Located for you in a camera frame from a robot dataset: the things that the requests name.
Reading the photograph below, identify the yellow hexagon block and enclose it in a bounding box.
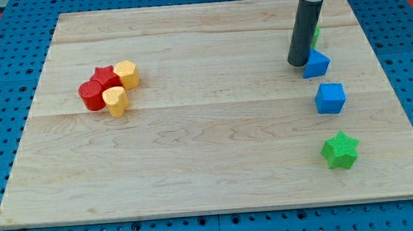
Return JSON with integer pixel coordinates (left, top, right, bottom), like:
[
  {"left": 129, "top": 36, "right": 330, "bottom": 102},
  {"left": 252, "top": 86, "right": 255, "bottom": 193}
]
[{"left": 113, "top": 60, "right": 140, "bottom": 90}]

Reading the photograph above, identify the blue triangle block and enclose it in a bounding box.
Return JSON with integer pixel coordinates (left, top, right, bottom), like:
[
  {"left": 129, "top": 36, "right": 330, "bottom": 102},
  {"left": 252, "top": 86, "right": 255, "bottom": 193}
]
[{"left": 303, "top": 49, "right": 331, "bottom": 79}]

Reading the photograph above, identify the green star block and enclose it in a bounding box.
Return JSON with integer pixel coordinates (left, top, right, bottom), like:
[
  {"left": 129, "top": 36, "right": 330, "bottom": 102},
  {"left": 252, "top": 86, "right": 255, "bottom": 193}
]
[{"left": 321, "top": 131, "right": 360, "bottom": 169}]

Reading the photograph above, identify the green block behind rod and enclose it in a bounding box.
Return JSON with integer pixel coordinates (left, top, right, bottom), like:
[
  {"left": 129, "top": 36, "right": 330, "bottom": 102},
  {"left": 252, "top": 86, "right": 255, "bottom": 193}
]
[{"left": 311, "top": 27, "right": 320, "bottom": 49}]

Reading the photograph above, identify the blue cube block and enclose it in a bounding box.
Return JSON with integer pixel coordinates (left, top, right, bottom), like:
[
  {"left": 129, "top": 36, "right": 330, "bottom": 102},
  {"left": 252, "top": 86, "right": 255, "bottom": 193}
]
[{"left": 315, "top": 82, "right": 346, "bottom": 114}]

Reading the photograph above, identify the wooden board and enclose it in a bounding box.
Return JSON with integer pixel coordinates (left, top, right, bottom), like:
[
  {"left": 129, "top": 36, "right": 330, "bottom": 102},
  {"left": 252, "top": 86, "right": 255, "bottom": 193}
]
[{"left": 0, "top": 0, "right": 413, "bottom": 230}]

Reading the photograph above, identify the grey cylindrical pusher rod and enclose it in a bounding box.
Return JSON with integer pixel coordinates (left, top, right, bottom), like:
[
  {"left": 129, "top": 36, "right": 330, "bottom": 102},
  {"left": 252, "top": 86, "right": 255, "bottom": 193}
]
[{"left": 287, "top": 0, "right": 323, "bottom": 67}]

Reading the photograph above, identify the red star block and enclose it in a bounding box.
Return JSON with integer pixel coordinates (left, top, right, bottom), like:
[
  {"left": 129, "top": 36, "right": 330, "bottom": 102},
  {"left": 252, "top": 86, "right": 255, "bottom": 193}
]
[{"left": 89, "top": 65, "right": 122, "bottom": 90}]

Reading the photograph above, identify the red cylinder block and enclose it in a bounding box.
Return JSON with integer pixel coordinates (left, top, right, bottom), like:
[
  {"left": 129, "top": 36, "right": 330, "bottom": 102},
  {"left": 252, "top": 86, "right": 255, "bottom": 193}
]
[{"left": 78, "top": 81, "right": 106, "bottom": 111}]

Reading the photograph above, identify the yellow heart block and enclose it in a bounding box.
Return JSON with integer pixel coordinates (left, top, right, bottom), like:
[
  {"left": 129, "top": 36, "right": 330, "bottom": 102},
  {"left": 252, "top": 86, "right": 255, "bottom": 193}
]
[{"left": 103, "top": 86, "right": 129, "bottom": 118}]

